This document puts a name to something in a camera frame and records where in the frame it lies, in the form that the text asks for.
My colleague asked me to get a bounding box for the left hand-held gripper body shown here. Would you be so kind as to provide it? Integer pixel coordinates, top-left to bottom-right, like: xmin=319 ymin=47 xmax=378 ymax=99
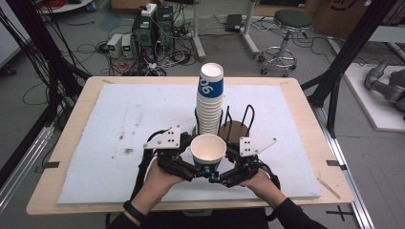
xmin=142 ymin=124 xmax=194 ymax=183

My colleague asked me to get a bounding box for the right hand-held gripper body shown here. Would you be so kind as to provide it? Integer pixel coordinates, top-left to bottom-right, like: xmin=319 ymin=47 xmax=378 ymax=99
xmin=222 ymin=136 xmax=277 ymax=189

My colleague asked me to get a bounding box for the black wire wooden cup rack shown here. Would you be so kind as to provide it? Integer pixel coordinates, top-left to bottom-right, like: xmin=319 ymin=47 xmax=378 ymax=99
xmin=192 ymin=104 xmax=256 ymax=151

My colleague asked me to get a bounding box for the blue white paper cup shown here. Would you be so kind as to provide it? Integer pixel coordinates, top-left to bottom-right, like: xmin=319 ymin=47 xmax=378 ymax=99
xmin=189 ymin=134 xmax=227 ymax=173

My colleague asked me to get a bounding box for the stack of paper cups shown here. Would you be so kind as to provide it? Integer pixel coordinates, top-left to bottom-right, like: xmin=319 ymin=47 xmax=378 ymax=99
xmin=195 ymin=62 xmax=225 ymax=136

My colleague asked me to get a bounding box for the person's left hand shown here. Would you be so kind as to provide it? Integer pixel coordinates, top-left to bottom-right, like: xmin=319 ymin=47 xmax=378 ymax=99
xmin=139 ymin=158 xmax=186 ymax=209

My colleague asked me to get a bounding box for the person's right hand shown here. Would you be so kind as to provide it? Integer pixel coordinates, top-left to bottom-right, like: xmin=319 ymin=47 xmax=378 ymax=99
xmin=238 ymin=167 xmax=288 ymax=209

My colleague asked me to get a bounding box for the black wristband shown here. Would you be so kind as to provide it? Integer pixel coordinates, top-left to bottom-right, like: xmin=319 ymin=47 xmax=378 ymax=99
xmin=122 ymin=199 xmax=147 ymax=223

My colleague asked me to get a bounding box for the thin wooden stick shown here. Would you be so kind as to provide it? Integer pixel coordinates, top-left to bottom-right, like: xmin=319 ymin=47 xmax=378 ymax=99
xmin=316 ymin=177 xmax=341 ymax=200

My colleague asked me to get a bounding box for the grey bench power supply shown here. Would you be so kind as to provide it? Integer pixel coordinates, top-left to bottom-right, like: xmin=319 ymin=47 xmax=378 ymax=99
xmin=120 ymin=33 xmax=136 ymax=59
xmin=106 ymin=32 xmax=123 ymax=60

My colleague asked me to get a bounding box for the black computer tower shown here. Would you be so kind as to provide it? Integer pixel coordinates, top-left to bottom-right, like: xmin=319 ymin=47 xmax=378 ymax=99
xmin=132 ymin=13 xmax=158 ymax=62
xmin=156 ymin=5 xmax=176 ymax=52

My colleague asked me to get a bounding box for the grey metal table leg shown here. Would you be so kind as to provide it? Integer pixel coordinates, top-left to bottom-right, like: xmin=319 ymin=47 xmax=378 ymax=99
xmin=190 ymin=0 xmax=207 ymax=62
xmin=240 ymin=0 xmax=261 ymax=59

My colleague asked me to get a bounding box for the white platform board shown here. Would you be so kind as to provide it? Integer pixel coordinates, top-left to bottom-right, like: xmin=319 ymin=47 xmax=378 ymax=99
xmin=343 ymin=61 xmax=405 ymax=133

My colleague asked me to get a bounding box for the black box on floor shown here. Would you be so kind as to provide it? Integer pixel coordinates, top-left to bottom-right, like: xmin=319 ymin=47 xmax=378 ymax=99
xmin=224 ymin=13 xmax=244 ymax=33

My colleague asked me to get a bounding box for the white power strip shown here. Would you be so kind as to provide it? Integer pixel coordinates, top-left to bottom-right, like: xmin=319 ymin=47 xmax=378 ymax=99
xmin=140 ymin=3 xmax=159 ymax=17

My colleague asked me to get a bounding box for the black round stool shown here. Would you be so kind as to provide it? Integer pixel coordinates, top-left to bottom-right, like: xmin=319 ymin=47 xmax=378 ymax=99
xmin=258 ymin=9 xmax=314 ymax=78

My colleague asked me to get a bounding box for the open cardboard box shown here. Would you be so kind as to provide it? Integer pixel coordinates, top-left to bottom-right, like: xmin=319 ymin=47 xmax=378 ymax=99
xmin=110 ymin=0 xmax=143 ymax=10

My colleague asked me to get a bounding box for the large cardboard box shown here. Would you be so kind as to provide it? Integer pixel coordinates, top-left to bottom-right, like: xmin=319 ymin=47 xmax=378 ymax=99
xmin=313 ymin=0 xmax=372 ymax=40

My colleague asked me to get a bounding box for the round white table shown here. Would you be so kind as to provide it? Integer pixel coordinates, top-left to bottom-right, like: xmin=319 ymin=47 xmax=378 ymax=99
xmin=37 ymin=0 xmax=94 ymax=14

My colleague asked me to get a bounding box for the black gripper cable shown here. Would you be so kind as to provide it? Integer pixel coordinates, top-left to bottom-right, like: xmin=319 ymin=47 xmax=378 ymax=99
xmin=259 ymin=160 xmax=282 ymax=222
xmin=129 ymin=128 xmax=171 ymax=201

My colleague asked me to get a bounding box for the tangle of floor cables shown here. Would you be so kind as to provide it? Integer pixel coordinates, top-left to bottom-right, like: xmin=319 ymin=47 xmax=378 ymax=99
xmin=75 ymin=39 xmax=199 ymax=77

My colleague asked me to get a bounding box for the aluminium rail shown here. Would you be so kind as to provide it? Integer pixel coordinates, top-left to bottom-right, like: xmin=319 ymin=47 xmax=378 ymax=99
xmin=309 ymin=104 xmax=377 ymax=229
xmin=0 ymin=123 xmax=55 ymax=212

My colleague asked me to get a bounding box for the black metal frame post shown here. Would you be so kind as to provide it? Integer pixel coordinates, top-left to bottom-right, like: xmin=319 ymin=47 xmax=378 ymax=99
xmin=300 ymin=0 xmax=394 ymax=138

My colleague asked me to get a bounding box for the black frame with cables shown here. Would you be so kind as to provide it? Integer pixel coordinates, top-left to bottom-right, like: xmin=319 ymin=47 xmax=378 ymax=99
xmin=0 ymin=0 xmax=93 ymax=128

